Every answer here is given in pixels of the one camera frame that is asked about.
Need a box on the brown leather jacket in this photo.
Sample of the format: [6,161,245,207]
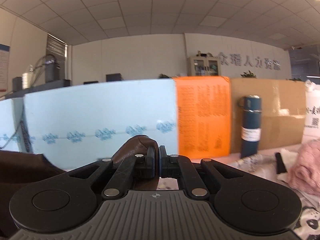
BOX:
[1,135,158,239]

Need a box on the orange cardboard box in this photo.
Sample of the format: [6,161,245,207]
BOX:
[174,76,232,159]

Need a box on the dark blue thermos bottle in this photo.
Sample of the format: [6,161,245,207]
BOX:
[238,95,262,158]

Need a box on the glass door cabinet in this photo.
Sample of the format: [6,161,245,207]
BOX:
[188,56,221,76]

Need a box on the patterned bed sheet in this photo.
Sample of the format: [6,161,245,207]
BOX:
[161,153,319,239]

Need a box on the brown cardboard box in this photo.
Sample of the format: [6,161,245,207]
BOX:
[230,78,306,153]

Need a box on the pink knitted sweater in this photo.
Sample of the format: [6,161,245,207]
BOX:
[288,139,319,196]

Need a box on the white shopping bag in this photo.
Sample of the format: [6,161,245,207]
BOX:
[304,80,320,138]

